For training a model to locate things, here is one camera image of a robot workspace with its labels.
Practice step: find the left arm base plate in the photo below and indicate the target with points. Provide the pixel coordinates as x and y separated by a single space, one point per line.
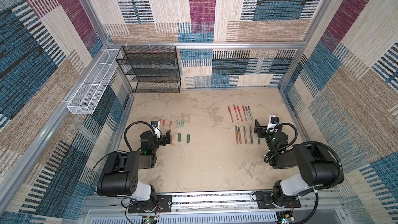
160 203

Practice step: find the white wire mesh basket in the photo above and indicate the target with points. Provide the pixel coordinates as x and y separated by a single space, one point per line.
89 93

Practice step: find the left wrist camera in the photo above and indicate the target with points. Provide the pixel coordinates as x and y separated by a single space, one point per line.
156 126

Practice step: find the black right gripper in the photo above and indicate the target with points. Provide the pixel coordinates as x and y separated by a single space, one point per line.
263 129

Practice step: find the black wire mesh shelf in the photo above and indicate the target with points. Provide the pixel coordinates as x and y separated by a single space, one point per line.
150 68

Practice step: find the red pen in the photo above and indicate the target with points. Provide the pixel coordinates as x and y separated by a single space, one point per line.
236 113
230 114
244 111
238 109

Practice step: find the gold marker bottom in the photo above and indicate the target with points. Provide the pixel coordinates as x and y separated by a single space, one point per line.
239 135

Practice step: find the brown pen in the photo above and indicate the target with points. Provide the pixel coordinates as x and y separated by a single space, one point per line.
245 135

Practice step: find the light green pen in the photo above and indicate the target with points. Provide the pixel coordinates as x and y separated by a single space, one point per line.
247 113

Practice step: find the brown pen diagonal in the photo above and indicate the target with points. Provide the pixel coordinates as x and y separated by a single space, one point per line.
236 135

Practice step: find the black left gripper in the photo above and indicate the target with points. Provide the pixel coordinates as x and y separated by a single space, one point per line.
162 141

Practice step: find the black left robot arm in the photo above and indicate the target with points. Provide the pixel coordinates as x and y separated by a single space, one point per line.
119 178

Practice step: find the light green marker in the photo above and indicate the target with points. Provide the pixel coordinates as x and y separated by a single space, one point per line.
252 119

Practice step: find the aluminium front rail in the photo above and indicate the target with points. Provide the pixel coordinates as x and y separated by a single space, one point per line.
212 207

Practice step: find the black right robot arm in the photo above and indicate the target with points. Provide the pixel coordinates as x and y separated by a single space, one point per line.
319 166

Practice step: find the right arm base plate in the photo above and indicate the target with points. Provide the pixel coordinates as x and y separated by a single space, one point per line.
269 200

